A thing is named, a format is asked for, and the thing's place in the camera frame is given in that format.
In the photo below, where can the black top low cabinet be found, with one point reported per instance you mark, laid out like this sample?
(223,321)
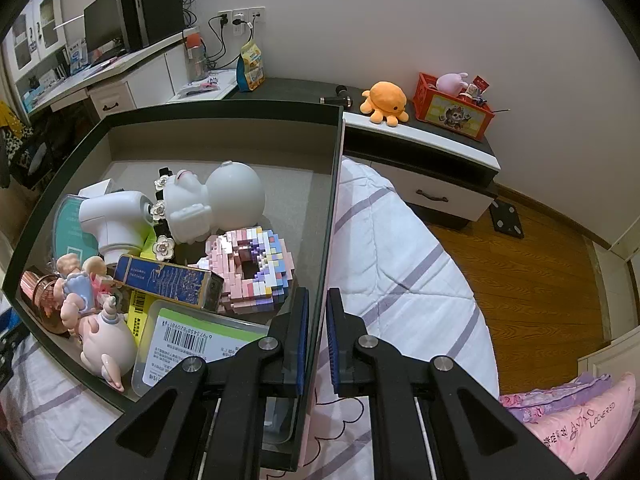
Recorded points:
(440,185)

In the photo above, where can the blue patterned box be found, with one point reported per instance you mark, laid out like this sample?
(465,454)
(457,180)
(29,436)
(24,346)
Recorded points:
(165,277)

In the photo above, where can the pink storage box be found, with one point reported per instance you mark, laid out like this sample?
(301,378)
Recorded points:
(300,200)

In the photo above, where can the small doll figurine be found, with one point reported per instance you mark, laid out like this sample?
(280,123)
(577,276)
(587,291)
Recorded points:
(80,280)

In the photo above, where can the black monitor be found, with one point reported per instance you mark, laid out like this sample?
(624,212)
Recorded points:
(102,20)

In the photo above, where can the red card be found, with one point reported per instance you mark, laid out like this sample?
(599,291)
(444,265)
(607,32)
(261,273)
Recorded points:
(481,82)

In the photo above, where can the pink unicorn toy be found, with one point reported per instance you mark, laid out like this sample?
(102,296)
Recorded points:
(107,345)

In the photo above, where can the rose gold cylinder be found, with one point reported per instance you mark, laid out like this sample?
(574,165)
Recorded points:
(37,285)

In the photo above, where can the red crate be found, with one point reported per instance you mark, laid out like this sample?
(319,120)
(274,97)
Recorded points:
(455,115)

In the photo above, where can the blue white box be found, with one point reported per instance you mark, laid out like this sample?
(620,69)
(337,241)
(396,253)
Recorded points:
(77,54)

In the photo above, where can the small black device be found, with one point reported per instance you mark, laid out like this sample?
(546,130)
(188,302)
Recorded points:
(335,97)

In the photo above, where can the black office chair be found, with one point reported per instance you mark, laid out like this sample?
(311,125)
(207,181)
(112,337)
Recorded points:
(20,150)

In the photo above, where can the black computer tower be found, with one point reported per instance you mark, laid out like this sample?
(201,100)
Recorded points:
(150,10)

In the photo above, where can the white bunny figure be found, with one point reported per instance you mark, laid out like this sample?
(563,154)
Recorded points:
(230,190)

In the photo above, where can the yellow packet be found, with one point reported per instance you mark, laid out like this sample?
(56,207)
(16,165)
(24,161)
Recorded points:
(137,310)

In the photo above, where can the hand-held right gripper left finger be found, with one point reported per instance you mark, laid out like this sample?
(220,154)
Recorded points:
(300,340)

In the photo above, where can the white glass door cabinet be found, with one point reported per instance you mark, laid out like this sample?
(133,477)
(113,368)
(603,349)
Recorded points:
(35,30)

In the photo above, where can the small white cabinet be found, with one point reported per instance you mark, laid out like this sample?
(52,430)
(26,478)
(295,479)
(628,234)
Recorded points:
(220,85)

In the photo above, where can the orange octopus plush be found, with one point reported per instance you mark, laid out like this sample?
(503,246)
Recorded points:
(385,100)

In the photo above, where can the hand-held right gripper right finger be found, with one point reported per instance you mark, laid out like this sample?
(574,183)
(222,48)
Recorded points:
(334,345)

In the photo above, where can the white handheld appliance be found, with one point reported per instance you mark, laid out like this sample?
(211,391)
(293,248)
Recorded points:
(115,215)

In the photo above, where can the white wall socket strip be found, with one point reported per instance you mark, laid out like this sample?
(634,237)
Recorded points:
(240,15)

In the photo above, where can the black bathroom scale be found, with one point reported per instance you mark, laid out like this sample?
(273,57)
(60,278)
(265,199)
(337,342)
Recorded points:
(507,219)

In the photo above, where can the pink plush toy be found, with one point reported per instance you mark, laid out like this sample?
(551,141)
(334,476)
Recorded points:
(450,82)

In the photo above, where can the pink block donut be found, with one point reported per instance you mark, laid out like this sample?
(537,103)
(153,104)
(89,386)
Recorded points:
(250,280)

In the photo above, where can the black flower hair clip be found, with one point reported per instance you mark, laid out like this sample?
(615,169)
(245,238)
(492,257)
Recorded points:
(162,240)

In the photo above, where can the white wardrobe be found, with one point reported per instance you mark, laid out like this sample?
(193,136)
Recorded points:
(615,320)

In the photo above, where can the small pink block figure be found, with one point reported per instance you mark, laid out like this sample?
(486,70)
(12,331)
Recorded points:
(107,287)

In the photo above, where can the white desk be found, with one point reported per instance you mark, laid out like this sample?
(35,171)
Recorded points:
(145,80)

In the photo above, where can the teal round case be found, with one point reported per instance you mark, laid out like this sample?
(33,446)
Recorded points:
(67,230)

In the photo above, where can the orange cap water bottle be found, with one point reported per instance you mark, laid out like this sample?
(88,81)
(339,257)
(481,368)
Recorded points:
(196,57)

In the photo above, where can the white charger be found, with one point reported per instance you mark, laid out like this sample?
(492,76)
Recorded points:
(95,189)

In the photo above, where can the clear plastic box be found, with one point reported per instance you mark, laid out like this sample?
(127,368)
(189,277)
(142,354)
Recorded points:
(200,335)

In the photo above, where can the blue yellow snack bag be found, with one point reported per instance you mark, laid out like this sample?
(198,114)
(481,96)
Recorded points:
(251,67)

